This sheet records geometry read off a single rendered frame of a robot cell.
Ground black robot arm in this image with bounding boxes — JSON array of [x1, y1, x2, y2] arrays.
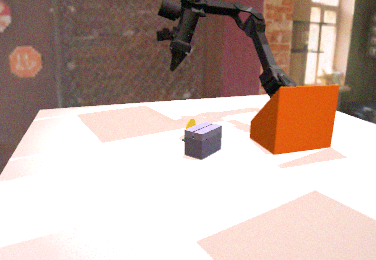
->
[[156, 0, 297, 98]]

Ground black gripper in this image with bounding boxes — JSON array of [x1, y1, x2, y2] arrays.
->
[[169, 23, 195, 71]]

